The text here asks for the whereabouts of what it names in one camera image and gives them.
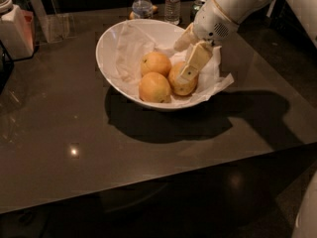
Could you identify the white ceramic bowl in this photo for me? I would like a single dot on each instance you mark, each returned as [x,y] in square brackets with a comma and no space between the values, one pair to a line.
[105,55]

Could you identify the tall clear water bottle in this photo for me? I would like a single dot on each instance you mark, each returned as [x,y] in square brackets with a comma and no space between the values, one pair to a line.
[172,11]

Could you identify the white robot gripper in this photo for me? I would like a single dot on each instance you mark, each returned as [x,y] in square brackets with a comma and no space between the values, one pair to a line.
[211,23]

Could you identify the orange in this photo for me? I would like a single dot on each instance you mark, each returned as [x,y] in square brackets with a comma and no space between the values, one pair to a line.
[155,88]
[155,62]
[181,89]

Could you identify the black wire rack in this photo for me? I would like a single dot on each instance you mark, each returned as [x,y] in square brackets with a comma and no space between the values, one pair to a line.
[6,66]

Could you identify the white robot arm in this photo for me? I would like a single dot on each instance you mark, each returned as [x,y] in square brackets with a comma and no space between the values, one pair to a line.
[304,10]

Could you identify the short clear water bottle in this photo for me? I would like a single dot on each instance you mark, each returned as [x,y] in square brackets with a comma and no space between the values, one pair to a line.
[142,9]

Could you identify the white paper liner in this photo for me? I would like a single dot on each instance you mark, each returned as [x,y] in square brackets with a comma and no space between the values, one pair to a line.
[141,37]

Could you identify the white napkin dispenser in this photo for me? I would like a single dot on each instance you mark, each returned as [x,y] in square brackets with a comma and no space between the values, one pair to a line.
[16,30]

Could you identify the green soda can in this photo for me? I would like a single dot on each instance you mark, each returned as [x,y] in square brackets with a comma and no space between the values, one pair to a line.
[195,7]

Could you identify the clear acrylic sign holder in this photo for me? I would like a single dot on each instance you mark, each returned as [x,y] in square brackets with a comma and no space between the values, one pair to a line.
[55,26]

